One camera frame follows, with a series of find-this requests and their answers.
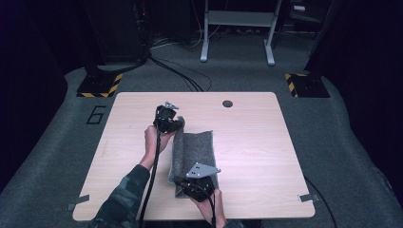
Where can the grey tape strip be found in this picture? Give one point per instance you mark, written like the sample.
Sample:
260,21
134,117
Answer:
308,197
78,201

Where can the person's left hand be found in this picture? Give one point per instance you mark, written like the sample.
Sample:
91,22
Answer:
152,139

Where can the white metal stand frame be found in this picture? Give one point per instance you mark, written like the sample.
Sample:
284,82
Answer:
240,19

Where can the black cabinet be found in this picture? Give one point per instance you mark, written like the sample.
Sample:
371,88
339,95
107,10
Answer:
117,28

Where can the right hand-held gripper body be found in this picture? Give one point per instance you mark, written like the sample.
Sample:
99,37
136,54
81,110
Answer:
199,180

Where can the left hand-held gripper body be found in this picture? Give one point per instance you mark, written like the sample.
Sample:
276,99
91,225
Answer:
164,118

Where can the person's right hand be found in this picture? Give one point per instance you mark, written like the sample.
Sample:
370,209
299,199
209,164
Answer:
209,207

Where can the grey cloth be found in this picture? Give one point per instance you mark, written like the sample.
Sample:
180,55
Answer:
193,152

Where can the black striped stand base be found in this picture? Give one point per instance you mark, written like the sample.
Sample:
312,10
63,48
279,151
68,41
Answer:
99,85
309,85

